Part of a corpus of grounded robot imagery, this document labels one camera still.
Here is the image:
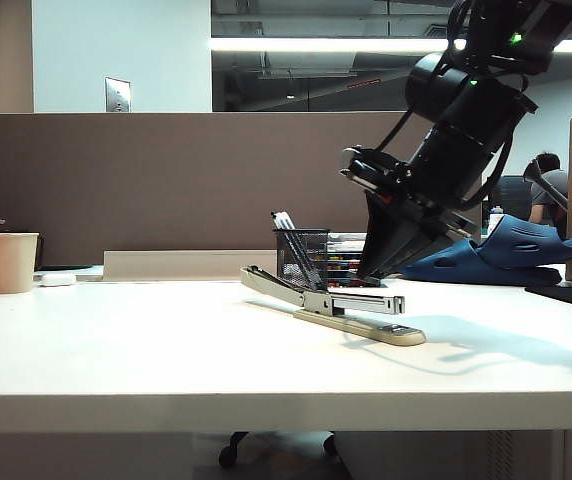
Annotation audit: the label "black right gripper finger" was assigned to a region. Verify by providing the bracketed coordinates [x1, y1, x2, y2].
[356, 198, 410, 277]
[373, 222, 440, 278]

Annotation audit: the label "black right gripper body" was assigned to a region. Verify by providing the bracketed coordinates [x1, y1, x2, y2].
[365, 187, 475, 241]

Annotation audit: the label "beige long-reach stapler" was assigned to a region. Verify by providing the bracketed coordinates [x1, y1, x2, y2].
[239, 265, 427, 347]

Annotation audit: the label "stacked marker boxes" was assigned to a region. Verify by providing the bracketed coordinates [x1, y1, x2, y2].
[326, 231, 367, 254]

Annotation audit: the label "blue foam slipper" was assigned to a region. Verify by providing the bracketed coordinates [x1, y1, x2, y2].
[475, 215, 572, 271]
[398, 238, 562, 287]

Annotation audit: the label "black mesh pen holder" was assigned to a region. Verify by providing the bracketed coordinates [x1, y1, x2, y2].
[272, 228, 331, 292]

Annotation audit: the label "black mesh office chair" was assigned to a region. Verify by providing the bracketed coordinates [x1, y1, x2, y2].
[495, 174, 537, 224]

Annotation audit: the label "person in grey shirt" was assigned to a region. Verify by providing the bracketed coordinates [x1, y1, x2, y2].
[522, 152, 570, 236]

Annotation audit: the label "black desk mat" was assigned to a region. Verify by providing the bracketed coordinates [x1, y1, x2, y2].
[524, 279, 572, 315]

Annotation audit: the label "brown desk divider panel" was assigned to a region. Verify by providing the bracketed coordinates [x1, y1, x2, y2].
[0, 112, 482, 281]

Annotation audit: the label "beige paper cup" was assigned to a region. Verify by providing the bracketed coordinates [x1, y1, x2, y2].
[0, 232, 41, 295]

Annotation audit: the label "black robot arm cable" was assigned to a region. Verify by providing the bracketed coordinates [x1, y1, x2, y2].
[463, 127, 516, 210]
[375, 0, 472, 154]

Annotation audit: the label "black grey handle pole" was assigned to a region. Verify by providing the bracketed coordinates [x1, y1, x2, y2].
[522, 160, 570, 209]

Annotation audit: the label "beige cable tray flap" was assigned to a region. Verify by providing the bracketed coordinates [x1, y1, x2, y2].
[102, 249, 278, 282]

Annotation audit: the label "metal wall switch plate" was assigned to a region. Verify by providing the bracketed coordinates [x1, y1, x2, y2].
[104, 76, 133, 114]

